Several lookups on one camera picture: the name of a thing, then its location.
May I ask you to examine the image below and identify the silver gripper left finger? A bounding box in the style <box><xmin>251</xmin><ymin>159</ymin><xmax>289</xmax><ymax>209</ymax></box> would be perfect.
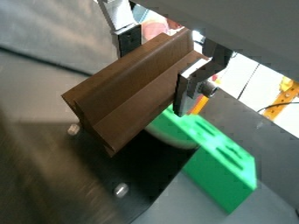
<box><xmin>98</xmin><ymin>0</ymin><xmax>142</xmax><ymax>58</ymax></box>

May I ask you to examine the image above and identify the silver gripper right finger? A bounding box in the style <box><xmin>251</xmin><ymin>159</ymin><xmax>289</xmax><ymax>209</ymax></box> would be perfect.
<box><xmin>172</xmin><ymin>38</ymin><xmax>232</xmax><ymax>116</ymax></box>

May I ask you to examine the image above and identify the black L-shaped fixture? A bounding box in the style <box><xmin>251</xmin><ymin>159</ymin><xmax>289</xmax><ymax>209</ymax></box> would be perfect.
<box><xmin>0</xmin><ymin>122</ymin><xmax>194</xmax><ymax>224</ymax></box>

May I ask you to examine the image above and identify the green shape sorter block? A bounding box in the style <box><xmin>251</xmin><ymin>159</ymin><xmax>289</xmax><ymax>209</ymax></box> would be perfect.
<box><xmin>146</xmin><ymin>105</ymin><xmax>258</xmax><ymax>214</ymax></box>

